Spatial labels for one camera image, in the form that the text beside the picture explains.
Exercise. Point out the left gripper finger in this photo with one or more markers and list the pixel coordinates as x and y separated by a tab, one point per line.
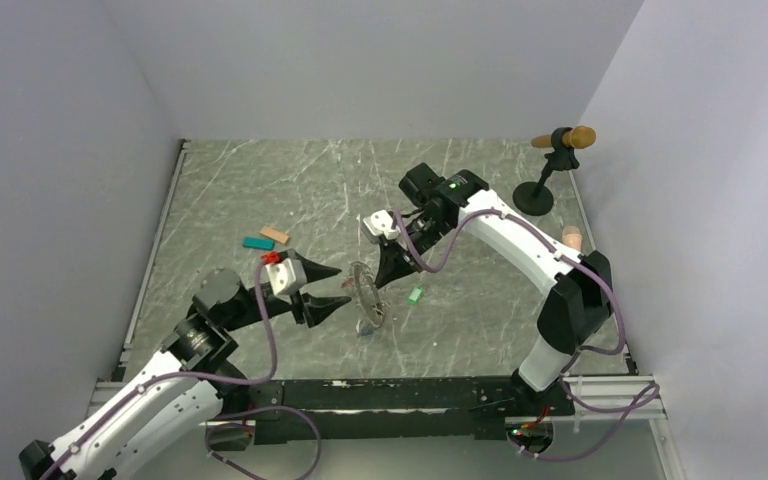
315	310
312	269

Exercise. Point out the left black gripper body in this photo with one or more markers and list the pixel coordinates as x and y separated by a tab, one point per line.
280	304

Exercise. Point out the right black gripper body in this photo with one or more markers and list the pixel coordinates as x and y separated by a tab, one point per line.
423	233

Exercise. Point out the green tagged key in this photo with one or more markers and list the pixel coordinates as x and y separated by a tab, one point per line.
415	295

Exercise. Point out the round metal keyring disc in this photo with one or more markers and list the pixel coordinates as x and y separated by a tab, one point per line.
359	285

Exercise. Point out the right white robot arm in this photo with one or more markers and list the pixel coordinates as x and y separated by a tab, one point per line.
576	287

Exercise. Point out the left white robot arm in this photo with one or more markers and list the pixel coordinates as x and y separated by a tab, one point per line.
189	378

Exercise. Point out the orange key tag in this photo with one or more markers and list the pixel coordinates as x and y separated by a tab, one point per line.
275	235

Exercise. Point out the teal key tag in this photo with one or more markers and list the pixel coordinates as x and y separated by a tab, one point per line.
257	243

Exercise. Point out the black microphone stand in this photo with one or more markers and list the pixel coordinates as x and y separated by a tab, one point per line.
535	198

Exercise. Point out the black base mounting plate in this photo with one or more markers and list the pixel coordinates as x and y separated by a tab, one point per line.
482	407

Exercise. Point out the pink cylindrical object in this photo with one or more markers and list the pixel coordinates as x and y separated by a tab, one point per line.
572	237

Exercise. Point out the gold microphone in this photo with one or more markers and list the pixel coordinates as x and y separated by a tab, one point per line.
579	137

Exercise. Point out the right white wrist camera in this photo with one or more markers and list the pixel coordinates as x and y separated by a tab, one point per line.
380	227

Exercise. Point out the aluminium frame rail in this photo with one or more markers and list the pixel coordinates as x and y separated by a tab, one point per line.
608	397

